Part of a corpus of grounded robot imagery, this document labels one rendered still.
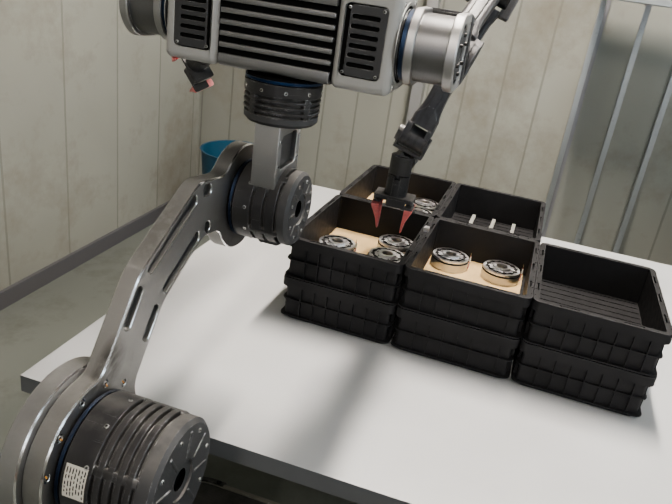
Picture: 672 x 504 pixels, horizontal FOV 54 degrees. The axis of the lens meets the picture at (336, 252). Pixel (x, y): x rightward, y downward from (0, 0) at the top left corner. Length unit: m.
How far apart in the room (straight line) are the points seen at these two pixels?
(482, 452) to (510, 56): 2.72
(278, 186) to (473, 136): 2.77
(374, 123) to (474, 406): 2.65
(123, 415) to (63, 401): 0.08
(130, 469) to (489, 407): 0.88
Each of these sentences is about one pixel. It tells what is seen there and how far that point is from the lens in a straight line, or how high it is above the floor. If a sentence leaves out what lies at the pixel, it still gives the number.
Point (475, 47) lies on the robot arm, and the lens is 1.28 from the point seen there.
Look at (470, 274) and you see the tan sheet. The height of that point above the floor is 0.83.
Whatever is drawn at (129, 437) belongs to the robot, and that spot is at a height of 0.96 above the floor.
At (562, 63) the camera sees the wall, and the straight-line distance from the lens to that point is 3.79.
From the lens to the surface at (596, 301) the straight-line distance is 1.89.
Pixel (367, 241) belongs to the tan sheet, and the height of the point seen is 0.83.
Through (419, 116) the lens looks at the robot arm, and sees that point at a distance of 1.63.
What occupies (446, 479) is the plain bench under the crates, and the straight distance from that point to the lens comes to 1.32.
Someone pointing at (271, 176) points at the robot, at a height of 1.20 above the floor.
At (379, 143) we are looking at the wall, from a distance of 3.97.
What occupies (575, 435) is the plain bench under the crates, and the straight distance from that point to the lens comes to 1.56.
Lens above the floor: 1.55
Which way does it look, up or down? 24 degrees down
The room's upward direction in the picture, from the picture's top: 8 degrees clockwise
